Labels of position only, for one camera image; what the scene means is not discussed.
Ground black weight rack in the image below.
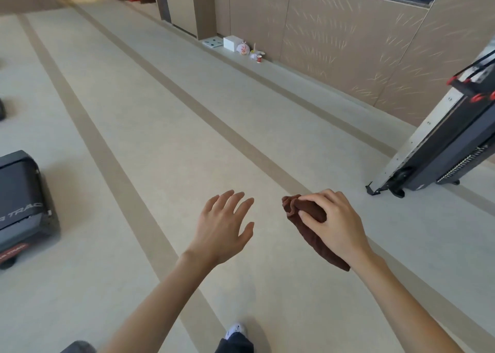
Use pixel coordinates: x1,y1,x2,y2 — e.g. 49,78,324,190
365,35,495,199

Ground grey treadmill with red label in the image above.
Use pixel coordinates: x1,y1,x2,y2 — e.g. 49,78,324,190
0,150,62,269

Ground person's right forearm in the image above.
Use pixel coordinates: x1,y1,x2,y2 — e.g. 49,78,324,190
350,249,465,353

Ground person's left hand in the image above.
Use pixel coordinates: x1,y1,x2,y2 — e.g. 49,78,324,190
183,190,256,267

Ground person's left forearm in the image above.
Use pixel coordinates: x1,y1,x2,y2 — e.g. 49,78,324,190
101,250,218,353

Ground wooden shelf cabinet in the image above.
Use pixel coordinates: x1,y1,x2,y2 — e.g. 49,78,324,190
162,0,218,41

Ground white box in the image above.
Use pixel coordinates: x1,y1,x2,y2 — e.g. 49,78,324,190
222,35,245,53

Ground person's right hand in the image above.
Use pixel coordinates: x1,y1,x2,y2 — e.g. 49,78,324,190
296,189,375,265

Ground brown cleaning cloth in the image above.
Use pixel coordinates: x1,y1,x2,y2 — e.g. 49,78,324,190
281,194,352,272

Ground person's dark blue trousers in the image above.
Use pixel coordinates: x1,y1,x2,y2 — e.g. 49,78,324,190
213,332,255,353

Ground person's white shoe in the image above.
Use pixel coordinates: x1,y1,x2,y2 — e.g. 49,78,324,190
225,322,249,342

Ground white bathroom scale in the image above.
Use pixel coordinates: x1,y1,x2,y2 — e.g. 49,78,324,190
202,36,226,51

